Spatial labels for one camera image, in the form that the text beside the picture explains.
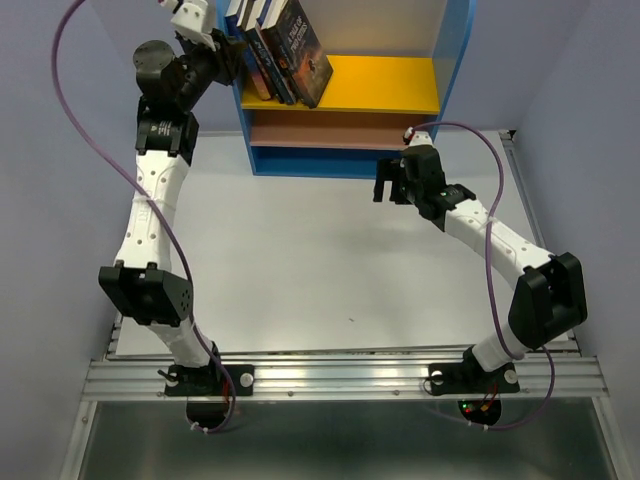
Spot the Three Days to See book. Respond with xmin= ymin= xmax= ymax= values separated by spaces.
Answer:
xmin=236 ymin=0 xmax=258 ymax=30

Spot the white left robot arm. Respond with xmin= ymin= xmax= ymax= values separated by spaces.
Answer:
xmin=98 ymin=29 xmax=242 ymax=394

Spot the dark purple cover book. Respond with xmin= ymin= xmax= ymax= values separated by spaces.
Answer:
xmin=261 ymin=0 xmax=333 ymax=109

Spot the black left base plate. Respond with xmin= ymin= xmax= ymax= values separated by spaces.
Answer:
xmin=157 ymin=364 xmax=255 ymax=397

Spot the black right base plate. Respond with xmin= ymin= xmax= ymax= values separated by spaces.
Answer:
xmin=427 ymin=362 xmax=520 ymax=396

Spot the aluminium rail frame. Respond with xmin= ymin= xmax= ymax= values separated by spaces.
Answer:
xmin=63 ymin=135 xmax=630 ymax=479

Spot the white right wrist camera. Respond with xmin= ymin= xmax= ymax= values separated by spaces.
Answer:
xmin=403 ymin=127 xmax=433 ymax=147

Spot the Jane Eyre blue book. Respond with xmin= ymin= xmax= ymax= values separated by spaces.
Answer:
xmin=225 ymin=0 xmax=276 ymax=101

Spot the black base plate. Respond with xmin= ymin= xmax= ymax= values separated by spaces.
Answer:
xmin=427 ymin=362 xmax=520 ymax=396
xmin=157 ymin=364 xmax=255 ymax=397

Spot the Animal Farm book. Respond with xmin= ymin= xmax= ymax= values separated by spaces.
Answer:
xmin=258 ymin=0 xmax=289 ymax=29

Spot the Kate DiCamillo dark book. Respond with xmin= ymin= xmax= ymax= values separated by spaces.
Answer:
xmin=264 ymin=33 xmax=300 ymax=105

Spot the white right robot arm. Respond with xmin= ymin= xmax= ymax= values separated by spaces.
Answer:
xmin=373 ymin=145 xmax=588 ymax=395

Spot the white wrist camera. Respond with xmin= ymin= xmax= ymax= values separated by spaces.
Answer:
xmin=157 ymin=0 xmax=217 ymax=52
xmin=403 ymin=127 xmax=433 ymax=147

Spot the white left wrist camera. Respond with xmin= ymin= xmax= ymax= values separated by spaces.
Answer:
xmin=157 ymin=0 xmax=217 ymax=52

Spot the blue bookshelf with coloured shelves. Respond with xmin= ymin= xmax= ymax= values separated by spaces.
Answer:
xmin=234 ymin=1 xmax=477 ymax=179

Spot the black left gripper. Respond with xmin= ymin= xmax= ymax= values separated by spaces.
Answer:
xmin=173 ymin=27 xmax=245 ymax=111

